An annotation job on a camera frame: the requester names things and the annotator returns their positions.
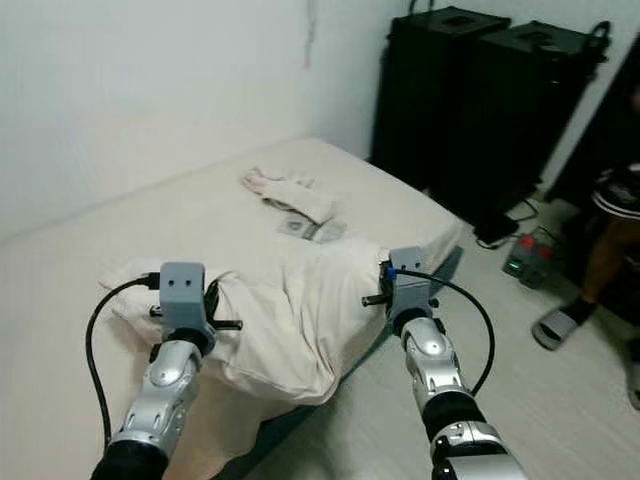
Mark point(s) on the cream fabric pillow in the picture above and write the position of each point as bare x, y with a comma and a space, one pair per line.
290, 320

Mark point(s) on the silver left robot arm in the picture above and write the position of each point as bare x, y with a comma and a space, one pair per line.
170, 395

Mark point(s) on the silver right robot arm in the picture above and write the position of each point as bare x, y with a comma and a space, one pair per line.
435, 365

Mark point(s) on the grey printed paper card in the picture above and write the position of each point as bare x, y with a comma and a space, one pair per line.
310, 230

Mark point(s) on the cream folded cloth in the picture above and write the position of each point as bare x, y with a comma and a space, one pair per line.
295, 195

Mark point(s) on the black power adapter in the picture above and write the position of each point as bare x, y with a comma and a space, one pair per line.
495, 230

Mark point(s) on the grey charger with red buttons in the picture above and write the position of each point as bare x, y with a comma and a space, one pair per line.
530, 262

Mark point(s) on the mattress with cream sheet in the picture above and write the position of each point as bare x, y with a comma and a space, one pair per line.
100, 220

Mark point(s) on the grey slide slipper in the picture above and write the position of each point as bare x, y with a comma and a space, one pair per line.
555, 330

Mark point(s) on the tall black equipment case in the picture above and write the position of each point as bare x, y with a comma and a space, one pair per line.
530, 120
430, 100

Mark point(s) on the person in striped black shorts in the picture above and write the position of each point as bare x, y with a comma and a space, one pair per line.
610, 260

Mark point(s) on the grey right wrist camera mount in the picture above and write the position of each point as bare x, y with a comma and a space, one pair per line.
412, 290

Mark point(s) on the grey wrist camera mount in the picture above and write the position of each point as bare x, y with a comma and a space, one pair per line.
184, 295
412, 290

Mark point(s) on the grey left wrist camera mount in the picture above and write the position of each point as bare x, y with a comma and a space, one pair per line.
184, 295

